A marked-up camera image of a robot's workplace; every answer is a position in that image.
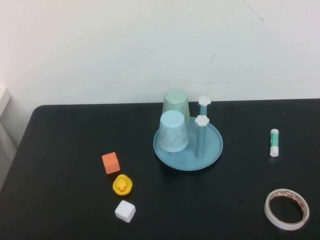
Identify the light blue plastic cup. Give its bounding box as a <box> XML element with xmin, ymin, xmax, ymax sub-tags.
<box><xmin>159</xmin><ymin>110</ymin><xmax>189</xmax><ymax>153</ymax></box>

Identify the orange foam cube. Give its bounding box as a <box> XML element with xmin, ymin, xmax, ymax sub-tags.
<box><xmin>101</xmin><ymin>151</ymin><xmax>121</xmax><ymax>175</ymax></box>

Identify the white green glue stick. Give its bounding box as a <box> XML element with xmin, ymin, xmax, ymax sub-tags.
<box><xmin>269</xmin><ymin>128</ymin><xmax>280</xmax><ymax>158</ymax></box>

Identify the white double-sided tape roll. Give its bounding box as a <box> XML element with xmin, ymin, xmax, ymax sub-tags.
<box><xmin>264</xmin><ymin>188</ymin><xmax>311</xmax><ymax>231</ymax></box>

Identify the pale green plastic cup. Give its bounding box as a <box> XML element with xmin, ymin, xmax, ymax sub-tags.
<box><xmin>162</xmin><ymin>88</ymin><xmax>190</xmax><ymax>121</ymax></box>

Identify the yellow rubber duck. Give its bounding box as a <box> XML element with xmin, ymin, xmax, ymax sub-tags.
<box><xmin>112</xmin><ymin>174</ymin><xmax>134</xmax><ymax>196</ymax></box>

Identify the white foam cube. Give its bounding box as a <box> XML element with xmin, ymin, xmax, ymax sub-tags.
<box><xmin>114</xmin><ymin>200</ymin><xmax>137</xmax><ymax>224</ymax></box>

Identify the blue cup stand with posts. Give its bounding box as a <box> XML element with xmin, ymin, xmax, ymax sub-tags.
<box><xmin>153</xmin><ymin>95</ymin><xmax>224</xmax><ymax>172</ymax></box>

